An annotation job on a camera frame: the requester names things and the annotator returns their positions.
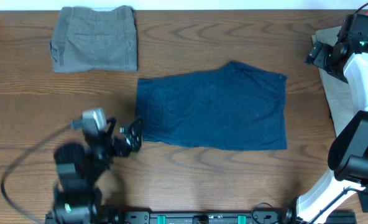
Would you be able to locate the khaki beige shorts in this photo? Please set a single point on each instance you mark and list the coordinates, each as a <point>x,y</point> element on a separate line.
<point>345,100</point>

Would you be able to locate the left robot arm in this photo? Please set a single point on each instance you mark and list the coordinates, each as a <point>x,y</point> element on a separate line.
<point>77,199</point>

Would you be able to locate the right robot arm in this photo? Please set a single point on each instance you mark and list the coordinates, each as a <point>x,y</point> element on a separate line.
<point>347,174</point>

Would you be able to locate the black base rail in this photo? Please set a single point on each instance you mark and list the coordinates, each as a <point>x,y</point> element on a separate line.
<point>258,216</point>

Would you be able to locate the navy blue shorts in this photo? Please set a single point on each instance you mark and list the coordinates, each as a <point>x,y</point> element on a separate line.
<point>236,107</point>

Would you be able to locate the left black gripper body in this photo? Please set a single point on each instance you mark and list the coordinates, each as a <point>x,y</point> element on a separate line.
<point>119,137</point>

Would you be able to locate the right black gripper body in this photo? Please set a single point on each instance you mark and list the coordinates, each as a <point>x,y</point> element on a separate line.
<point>319,55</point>

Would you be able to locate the folded grey shorts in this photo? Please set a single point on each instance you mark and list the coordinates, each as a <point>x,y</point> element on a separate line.
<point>85,39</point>

